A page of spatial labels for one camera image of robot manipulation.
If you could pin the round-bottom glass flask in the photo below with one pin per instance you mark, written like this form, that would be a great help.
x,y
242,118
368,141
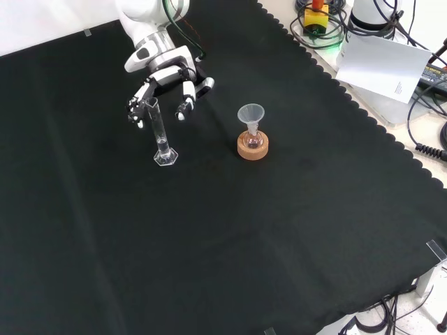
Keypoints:
x,y
253,139

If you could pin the clear graduated cylinder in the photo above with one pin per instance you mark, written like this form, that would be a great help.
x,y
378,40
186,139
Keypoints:
x,y
160,139

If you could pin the pale board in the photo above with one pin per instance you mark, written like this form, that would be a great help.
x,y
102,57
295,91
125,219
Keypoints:
x,y
382,66

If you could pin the black power adapter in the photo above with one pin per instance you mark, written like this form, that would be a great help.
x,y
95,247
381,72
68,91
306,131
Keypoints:
x,y
434,77

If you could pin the clear plastic funnel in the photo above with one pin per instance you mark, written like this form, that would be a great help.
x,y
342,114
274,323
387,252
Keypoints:
x,y
250,113

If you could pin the yellow stop button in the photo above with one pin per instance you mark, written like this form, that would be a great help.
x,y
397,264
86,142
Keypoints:
x,y
316,20

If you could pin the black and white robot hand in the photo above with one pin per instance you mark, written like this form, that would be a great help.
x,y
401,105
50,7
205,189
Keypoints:
x,y
167,75

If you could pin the black cloth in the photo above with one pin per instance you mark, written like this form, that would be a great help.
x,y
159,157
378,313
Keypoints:
x,y
209,227

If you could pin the aluminium bench frame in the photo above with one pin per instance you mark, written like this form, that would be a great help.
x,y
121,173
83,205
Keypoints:
x,y
431,279

